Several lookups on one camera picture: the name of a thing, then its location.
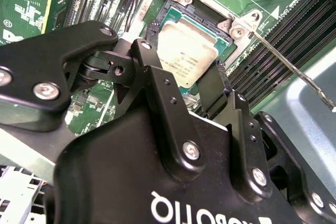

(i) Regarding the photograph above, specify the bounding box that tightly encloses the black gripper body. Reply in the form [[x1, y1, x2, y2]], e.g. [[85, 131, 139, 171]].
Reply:
[[44, 108, 302, 224]]

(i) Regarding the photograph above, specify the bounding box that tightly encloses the thin metal locking lever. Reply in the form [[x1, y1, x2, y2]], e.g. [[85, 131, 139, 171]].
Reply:
[[248, 31, 336, 111]]

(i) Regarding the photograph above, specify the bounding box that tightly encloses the silver square CPU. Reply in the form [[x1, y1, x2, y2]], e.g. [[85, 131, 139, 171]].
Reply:
[[156, 7, 234, 95]]

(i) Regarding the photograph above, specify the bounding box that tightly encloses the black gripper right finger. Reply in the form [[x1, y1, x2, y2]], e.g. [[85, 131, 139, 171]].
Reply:
[[196, 60, 336, 224]]

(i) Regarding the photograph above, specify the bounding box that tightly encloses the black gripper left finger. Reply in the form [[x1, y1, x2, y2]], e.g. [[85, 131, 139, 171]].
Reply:
[[0, 20, 208, 182]]

